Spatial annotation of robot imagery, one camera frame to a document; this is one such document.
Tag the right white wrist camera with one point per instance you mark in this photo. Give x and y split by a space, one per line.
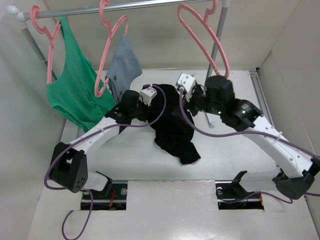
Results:
185 85

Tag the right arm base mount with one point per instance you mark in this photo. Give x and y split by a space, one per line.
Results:
232 196

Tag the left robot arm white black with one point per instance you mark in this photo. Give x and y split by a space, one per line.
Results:
69 167

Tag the metal clothes rack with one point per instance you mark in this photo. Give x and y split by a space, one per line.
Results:
59 52

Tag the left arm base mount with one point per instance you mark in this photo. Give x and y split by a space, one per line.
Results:
106 194

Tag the blue denim garment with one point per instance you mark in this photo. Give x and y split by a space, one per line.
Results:
124 68

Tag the green tank top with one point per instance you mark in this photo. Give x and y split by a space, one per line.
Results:
72 94

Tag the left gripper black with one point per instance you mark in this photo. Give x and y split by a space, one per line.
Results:
142 117

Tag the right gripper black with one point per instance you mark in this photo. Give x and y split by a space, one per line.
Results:
199 89

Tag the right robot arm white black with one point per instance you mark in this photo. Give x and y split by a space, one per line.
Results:
298 166

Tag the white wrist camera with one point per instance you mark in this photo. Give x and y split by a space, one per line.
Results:
146 95
185 85

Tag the left pink hanger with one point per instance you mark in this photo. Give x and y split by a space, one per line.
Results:
52 37

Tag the black t shirt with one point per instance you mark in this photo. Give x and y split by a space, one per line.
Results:
172 133

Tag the right pink hanger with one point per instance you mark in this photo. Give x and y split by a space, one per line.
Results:
214 35

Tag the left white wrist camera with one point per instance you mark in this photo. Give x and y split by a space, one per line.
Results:
146 95

